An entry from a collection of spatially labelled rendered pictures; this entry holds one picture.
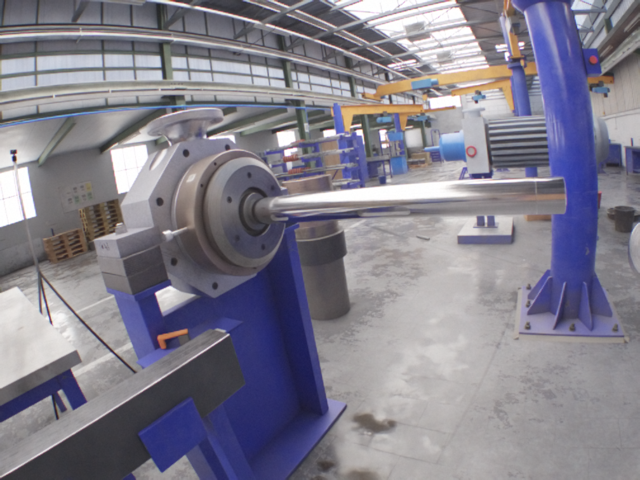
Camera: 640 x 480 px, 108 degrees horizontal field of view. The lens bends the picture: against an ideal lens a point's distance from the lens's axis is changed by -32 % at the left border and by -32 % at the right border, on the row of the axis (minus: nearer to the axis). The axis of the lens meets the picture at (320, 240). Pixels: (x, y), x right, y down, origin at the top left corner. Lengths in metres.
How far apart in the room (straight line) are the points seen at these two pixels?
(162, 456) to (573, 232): 2.20
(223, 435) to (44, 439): 0.41
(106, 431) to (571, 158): 2.27
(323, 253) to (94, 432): 2.04
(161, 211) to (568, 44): 2.18
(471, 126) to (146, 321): 3.81
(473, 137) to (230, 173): 3.49
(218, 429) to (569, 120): 2.16
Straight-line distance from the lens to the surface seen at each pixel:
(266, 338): 1.46
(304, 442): 1.62
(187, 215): 0.89
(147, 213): 0.95
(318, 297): 2.56
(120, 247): 0.89
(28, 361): 1.03
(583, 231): 2.25
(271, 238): 1.01
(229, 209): 0.89
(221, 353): 0.75
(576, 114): 2.18
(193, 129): 1.09
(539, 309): 2.48
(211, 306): 1.22
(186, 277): 1.00
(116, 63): 8.73
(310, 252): 2.41
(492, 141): 4.14
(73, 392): 1.04
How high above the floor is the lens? 1.20
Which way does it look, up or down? 13 degrees down
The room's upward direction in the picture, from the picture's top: 9 degrees counter-clockwise
